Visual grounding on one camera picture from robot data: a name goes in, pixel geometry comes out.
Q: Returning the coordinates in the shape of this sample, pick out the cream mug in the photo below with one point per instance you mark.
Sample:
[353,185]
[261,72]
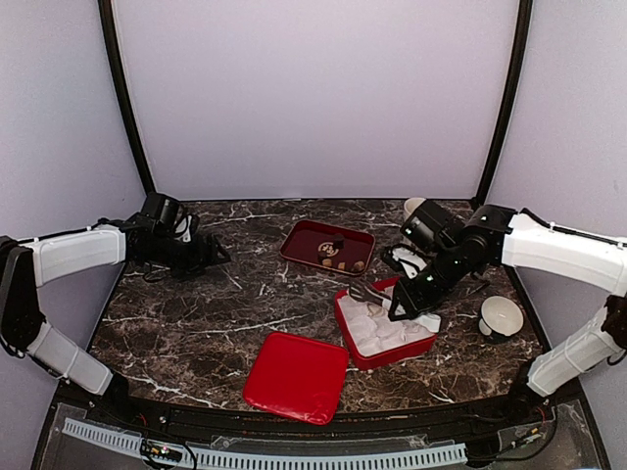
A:
[410,205]

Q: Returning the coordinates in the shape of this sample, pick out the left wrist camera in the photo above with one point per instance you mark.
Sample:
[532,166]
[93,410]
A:
[163,215]

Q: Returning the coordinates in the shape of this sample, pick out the dark red tray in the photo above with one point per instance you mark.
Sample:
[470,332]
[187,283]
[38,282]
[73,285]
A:
[302,241]

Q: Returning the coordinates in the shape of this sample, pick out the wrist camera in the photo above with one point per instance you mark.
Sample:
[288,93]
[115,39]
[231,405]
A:
[430,226]
[163,215]

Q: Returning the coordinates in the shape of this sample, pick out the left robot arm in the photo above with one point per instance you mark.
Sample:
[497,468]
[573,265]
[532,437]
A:
[29,266]

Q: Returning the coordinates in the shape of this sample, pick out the left black frame post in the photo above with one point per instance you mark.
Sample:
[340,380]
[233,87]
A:
[113,51]

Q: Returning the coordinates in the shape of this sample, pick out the black frame post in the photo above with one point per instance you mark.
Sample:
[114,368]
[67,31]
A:
[113,51]
[513,74]

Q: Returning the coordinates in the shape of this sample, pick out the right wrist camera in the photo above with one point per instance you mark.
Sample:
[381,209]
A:
[430,226]

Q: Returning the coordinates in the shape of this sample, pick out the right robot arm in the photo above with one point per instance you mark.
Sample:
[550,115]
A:
[496,235]

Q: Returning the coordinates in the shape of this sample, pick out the dark cylinder chocolate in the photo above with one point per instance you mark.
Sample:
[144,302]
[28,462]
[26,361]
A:
[338,239]

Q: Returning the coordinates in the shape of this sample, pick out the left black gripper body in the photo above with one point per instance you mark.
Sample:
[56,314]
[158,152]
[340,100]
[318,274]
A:
[181,258]

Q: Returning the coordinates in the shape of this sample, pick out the white bowl dark base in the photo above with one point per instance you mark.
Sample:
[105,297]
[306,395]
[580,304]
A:
[500,319]

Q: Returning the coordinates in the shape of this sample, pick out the red box with liners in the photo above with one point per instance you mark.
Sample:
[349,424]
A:
[372,339]

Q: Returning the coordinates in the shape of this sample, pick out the right black frame post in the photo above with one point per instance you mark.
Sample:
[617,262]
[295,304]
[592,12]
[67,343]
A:
[513,74]

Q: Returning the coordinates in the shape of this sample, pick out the grey cable duct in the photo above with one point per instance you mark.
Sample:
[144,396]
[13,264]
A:
[236,453]

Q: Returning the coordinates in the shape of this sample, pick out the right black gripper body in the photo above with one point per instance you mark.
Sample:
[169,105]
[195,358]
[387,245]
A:
[447,272]

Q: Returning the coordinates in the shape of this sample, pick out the metal tongs white handles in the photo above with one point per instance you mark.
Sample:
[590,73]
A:
[366,293]

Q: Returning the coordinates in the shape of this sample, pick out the red box lid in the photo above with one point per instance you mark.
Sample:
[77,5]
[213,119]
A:
[297,377]

